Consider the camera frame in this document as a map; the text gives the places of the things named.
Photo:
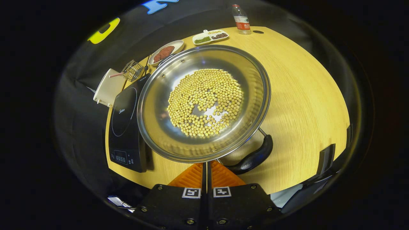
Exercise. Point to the pink striped straw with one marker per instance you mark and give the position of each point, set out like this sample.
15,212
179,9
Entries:
115,75

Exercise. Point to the white round plate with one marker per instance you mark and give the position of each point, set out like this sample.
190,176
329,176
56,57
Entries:
177,44

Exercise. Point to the raw red meat piece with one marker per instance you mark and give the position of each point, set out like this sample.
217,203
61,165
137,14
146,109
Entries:
167,51
157,58

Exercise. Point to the clear plastic water bottle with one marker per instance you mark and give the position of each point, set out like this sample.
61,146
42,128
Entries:
242,20

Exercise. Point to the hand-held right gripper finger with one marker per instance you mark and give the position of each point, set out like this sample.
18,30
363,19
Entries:
209,179
204,179

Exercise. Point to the white toaster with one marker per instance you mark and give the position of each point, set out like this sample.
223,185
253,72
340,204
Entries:
108,88

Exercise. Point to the black induction cooktop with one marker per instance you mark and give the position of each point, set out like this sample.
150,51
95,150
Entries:
124,134

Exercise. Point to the pile of yellow soybeans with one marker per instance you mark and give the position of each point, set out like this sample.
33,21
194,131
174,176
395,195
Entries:
204,92

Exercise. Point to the black backdrop cloth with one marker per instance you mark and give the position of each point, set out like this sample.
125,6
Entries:
83,95

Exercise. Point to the white divided dish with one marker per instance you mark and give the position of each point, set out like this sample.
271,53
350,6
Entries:
209,33

